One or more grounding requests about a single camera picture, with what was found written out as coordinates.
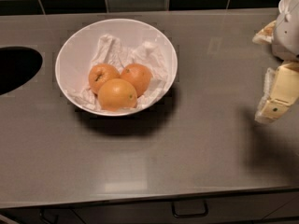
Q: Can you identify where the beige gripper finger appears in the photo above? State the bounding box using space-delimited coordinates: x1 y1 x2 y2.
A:
252 21 276 45
255 61 299 124

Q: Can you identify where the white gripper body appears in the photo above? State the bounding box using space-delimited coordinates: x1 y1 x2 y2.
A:
272 0 299 61

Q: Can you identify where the orange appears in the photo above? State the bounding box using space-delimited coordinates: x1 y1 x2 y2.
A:
97 78 137 111
121 63 152 97
88 63 120 94

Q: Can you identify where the large white bowl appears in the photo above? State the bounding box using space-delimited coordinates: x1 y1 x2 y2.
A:
55 19 178 117

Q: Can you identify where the grey drawer front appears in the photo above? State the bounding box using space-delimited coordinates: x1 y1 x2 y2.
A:
74 192 298 224

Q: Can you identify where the white crumpled paper towel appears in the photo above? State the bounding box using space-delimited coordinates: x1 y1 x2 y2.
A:
66 35 168 113

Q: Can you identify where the black drawer handle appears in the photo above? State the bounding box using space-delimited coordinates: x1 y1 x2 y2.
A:
171 200 209 218

